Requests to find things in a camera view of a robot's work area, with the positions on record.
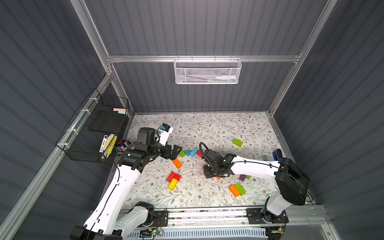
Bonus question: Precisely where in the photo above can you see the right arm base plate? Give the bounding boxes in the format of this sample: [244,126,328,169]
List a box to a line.
[246,208,289,225]

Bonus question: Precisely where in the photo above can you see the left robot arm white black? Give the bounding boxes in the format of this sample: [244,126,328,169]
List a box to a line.
[70,124,182,240]

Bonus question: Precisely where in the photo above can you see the blue stapler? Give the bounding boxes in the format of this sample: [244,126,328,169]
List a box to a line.
[273,149,283,161]

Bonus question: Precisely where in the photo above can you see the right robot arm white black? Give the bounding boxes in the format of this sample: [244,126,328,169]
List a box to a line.
[202,150,310,216]

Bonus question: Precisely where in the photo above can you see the white marker in basket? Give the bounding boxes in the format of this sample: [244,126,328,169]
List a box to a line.
[215,75,238,83]

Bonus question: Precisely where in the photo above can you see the light blue block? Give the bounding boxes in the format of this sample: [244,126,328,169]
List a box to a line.
[190,148,199,157]

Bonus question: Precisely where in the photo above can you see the pink pen cup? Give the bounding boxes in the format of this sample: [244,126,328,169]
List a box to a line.
[115,140,132,153]

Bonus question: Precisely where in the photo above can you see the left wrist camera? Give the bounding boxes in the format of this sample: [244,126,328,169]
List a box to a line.
[158,123,173,146]

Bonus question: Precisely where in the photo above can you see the purple small block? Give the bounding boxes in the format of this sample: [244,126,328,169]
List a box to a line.
[239,175,246,182]

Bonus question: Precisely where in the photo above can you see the red small block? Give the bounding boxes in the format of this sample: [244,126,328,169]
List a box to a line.
[174,174,181,182]

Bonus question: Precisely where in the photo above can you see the yellow highlighter pack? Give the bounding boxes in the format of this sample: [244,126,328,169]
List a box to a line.
[102,134,117,159]

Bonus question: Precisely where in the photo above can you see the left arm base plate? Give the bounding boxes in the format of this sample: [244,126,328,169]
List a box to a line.
[138,210,169,228]

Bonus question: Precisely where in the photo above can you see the yellow block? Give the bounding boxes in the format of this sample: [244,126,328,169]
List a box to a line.
[168,179,178,191]

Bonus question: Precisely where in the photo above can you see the black notebook in basket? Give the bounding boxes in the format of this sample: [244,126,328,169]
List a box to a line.
[89,111,126,134]

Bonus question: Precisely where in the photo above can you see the green block bottom pair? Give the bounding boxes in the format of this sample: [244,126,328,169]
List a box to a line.
[235,184,246,196]

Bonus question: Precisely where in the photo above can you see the orange block bottom pair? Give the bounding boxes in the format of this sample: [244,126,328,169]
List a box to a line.
[229,185,240,197]

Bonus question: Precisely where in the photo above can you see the small circuit board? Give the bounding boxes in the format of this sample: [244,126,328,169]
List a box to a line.
[139,229,164,240]

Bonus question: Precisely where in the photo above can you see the red long block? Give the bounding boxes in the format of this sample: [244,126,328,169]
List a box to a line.
[167,172,176,183]

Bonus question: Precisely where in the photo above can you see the white wire mesh basket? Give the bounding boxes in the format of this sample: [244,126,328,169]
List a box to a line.
[174,57,242,85]

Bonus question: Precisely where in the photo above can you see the black wire mesh basket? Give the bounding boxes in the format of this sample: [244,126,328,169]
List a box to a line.
[56,90,131,164]

